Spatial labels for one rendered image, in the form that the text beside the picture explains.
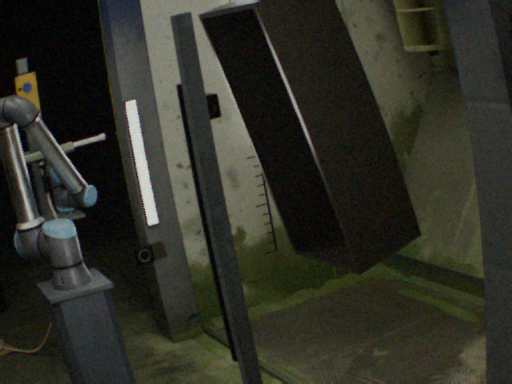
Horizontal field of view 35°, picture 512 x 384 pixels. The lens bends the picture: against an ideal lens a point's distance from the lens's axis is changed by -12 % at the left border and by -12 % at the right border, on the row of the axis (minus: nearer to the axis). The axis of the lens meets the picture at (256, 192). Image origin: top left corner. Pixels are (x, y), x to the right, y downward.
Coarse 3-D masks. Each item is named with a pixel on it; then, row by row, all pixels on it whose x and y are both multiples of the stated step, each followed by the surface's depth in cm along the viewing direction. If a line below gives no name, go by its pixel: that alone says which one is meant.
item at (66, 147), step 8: (96, 136) 433; (104, 136) 434; (64, 144) 425; (72, 144) 427; (80, 144) 430; (40, 152) 420; (64, 152) 426; (32, 160) 418; (40, 160) 420; (48, 192) 425
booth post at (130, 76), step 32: (128, 0) 426; (128, 32) 429; (128, 64) 431; (128, 96) 434; (128, 160) 444; (160, 160) 445; (160, 192) 447; (160, 224) 449; (160, 288) 452; (192, 288) 459; (160, 320) 469; (192, 320) 461
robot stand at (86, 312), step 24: (48, 288) 362; (96, 288) 354; (72, 312) 352; (96, 312) 356; (72, 336) 352; (96, 336) 357; (120, 336) 364; (72, 360) 355; (96, 360) 358; (120, 360) 363
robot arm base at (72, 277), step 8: (72, 264) 357; (80, 264) 360; (56, 272) 358; (64, 272) 356; (72, 272) 357; (80, 272) 359; (88, 272) 364; (56, 280) 357; (64, 280) 356; (72, 280) 356; (80, 280) 357; (88, 280) 361; (56, 288) 358; (64, 288) 356; (72, 288) 356
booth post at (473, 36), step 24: (456, 0) 177; (480, 0) 169; (504, 0) 168; (456, 24) 180; (480, 24) 172; (504, 24) 169; (456, 48) 184; (480, 48) 175; (504, 48) 169; (480, 72) 178; (504, 72) 170; (480, 96) 180; (504, 96) 172; (480, 120) 183; (504, 120) 174; (480, 144) 185; (504, 144) 177; (480, 168) 188; (504, 168) 179; (480, 192) 190; (504, 192) 181; (480, 216) 192; (504, 216) 183; (504, 240) 185; (504, 264) 187; (504, 288) 188; (504, 312) 190; (504, 336) 191; (504, 360) 192
